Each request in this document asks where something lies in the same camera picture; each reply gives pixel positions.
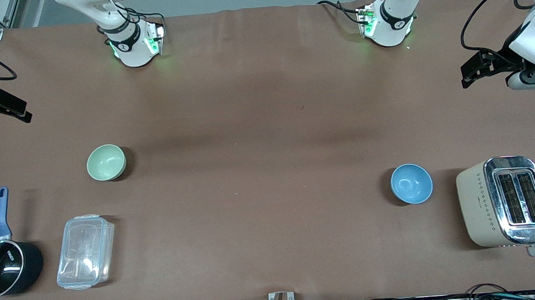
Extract blue bowl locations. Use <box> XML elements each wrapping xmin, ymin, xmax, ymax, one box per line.
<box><xmin>389</xmin><ymin>162</ymin><xmax>434</xmax><ymax>206</ymax></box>

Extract green bowl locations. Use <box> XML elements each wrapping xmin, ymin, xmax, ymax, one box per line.
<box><xmin>85</xmin><ymin>143</ymin><xmax>128</xmax><ymax>183</ymax></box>

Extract black left arm base cable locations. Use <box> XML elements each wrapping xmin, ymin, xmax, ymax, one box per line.
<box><xmin>317</xmin><ymin>0</ymin><xmax>372</xmax><ymax>28</ymax></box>

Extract black arm base cable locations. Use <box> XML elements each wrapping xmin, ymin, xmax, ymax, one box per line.
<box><xmin>101</xmin><ymin>0</ymin><xmax>167</xmax><ymax>44</ymax></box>
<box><xmin>317</xmin><ymin>0</ymin><xmax>372</xmax><ymax>28</ymax></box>

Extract beige chrome toaster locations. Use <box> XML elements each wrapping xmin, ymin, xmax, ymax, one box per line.
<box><xmin>454</xmin><ymin>154</ymin><xmax>535</xmax><ymax>262</ymax></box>

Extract black right arm base cable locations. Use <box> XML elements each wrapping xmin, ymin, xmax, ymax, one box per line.
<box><xmin>101</xmin><ymin>0</ymin><xmax>167</xmax><ymax>44</ymax></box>

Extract clear plastic food container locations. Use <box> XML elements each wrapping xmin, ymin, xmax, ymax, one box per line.
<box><xmin>52</xmin><ymin>213</ymin><xmax>119</xmax><ymax>292</ymax></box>

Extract black saucepan blue handle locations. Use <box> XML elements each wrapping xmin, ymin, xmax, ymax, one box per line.
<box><xmin>0</xmin><ymin>185</ymin><xmax>47</xmax><ymax>299</ymax></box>

